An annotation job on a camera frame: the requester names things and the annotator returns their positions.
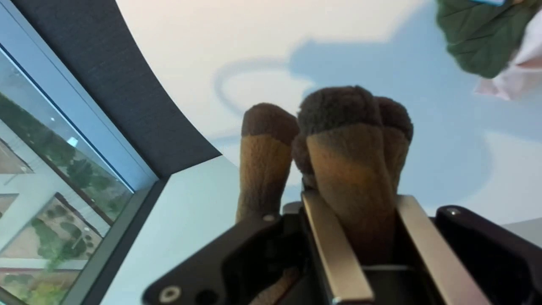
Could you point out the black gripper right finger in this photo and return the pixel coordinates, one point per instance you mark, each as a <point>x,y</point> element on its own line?
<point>433,254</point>

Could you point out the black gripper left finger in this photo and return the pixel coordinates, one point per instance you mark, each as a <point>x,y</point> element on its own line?
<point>339,254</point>

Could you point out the brown plush toy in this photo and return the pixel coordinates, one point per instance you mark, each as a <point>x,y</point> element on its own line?
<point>344,152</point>

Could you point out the green plush leaf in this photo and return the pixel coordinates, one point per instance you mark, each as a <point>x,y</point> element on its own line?
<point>479,34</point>

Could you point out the grey window frame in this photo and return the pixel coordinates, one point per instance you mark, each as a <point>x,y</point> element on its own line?
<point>85,115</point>

